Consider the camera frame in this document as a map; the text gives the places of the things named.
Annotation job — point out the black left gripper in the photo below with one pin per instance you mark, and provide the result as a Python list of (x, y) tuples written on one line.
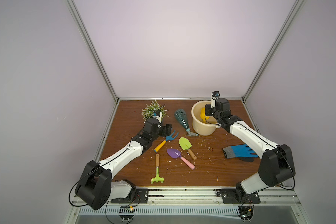
[(168, 131)]

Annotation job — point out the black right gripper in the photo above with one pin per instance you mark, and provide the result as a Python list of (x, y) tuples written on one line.
[(208, 110)]

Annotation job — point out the blue fork yellow handle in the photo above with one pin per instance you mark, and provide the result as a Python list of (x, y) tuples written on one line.
[(167, 138)]

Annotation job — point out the yellow shovel yellow handle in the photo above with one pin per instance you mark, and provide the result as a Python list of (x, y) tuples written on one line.
[(203, 116)]

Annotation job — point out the green trowel wooden handle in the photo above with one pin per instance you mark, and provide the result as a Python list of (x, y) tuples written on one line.
[(186, 145)]

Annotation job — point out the cream plastic bucket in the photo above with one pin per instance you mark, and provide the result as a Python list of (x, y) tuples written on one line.
[(198, 124)]

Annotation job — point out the purple trowel pink handle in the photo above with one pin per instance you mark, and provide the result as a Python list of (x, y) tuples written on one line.
[(174, 153)]

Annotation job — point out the green rake wooden handle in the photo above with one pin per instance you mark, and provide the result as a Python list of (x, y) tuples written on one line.
[(157, 177)]

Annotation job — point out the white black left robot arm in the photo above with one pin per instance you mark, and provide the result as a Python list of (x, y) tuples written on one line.
[(96, 185)]

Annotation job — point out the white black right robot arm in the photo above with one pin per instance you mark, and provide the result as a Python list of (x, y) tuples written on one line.
[(276, 165)]

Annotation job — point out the blue grey gardening glove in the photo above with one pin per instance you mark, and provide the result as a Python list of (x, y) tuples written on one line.
[(243, 152)]

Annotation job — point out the teal spray bottle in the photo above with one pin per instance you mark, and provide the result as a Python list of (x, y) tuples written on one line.
[(182, 118)]

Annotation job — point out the artificial green potted plant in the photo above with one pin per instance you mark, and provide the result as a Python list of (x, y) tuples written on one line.
[(148, 111)]

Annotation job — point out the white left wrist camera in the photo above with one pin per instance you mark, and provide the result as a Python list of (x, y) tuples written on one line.
[(158, 115)]

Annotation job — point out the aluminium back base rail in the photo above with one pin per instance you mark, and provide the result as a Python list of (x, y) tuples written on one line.
[(173, 98)]

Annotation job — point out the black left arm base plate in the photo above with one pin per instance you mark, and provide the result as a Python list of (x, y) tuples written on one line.
[(126, 192)]

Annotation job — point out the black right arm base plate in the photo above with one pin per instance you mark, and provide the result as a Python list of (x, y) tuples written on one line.
[(235, 195)]

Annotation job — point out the aluminium front mounting rail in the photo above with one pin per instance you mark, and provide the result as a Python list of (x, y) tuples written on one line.
[(199, 196)]

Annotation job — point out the aluminium right corner post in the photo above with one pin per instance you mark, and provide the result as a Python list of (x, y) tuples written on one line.
[(275, 45)]

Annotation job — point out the aluminium corner post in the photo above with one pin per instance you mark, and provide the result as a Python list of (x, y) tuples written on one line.
[(87, 39), (275, 45)]

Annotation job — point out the aluminium left corner post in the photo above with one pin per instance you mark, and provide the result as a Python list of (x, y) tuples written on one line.
[(87, 39)]

